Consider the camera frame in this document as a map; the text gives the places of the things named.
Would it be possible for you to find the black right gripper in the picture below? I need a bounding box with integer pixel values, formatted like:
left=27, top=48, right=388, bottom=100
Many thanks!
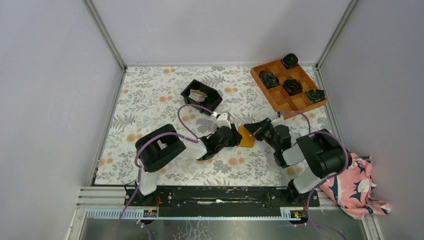
left=243, top=118, right=280, bottom=152

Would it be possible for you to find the yellow leather card holder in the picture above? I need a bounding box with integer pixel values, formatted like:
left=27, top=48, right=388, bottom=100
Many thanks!
left=238, top=125, right=255, bottom=148

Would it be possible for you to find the black plastic card box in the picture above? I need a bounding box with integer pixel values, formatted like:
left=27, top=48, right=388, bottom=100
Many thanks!
left=180, top=79, right=223, bottom=116

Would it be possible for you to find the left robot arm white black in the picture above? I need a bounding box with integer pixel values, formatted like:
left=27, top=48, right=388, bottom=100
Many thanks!
left=134, top=124, right=242, bottom=206

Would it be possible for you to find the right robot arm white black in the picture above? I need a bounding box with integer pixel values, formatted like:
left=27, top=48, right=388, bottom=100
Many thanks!
left=243, top=118, right=352, bottom=206

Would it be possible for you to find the stack of credit cards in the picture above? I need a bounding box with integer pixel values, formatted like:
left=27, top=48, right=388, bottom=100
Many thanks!
left=188, top=89, right=208, bottom=103

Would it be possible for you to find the orange wooden compartment tray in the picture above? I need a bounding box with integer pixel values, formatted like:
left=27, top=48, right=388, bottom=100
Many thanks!
left=250, top=57, right=328, bottom=120

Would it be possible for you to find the rolled green tie left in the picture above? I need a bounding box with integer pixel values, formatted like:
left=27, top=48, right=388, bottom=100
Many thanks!
left=258, top=70, right=280, bottom=89

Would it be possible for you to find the rolled green tie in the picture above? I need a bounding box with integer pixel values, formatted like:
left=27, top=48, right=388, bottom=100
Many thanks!
left=258, top=70, right=280, bottom=89
left=305, top=89, right=326, bottom=104

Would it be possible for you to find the rolled dark tie centre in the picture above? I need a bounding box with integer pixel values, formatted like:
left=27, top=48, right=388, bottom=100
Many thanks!
left=282, top=79, right=303, bottom=97

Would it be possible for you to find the rolled dark tie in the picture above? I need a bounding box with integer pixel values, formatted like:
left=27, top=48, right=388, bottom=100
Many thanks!
left=282, top=79, right=303, bottom=97
left=281, top=53, right=299, bottom=70

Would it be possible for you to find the floral patterned table mat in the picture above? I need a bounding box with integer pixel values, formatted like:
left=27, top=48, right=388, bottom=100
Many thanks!
left=98, top=65, right=339, bottom=187

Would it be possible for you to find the rolled green tie right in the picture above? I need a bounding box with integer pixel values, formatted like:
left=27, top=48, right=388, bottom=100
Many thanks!
left=305, top=89, right=326, bottom=104

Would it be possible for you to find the rolled dark tie top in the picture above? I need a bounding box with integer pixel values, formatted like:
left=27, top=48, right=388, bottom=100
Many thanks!
left=281, top=53, right=299, bottom=70

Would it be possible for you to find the pink patterned cloth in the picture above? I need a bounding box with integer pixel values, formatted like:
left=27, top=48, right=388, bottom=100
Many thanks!
left=320, top=153, right=391, bottom=220

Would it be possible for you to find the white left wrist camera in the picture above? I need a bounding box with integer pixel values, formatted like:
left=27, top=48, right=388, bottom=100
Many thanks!
left=211, top=111, right=232, bottom=129

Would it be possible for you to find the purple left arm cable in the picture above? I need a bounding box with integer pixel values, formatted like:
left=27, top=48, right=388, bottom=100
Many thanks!
left=114, top=104, right=220, bottom=240

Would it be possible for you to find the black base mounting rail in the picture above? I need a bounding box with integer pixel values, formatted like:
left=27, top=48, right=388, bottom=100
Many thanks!
left=124, top=186, right=320, bottom=219

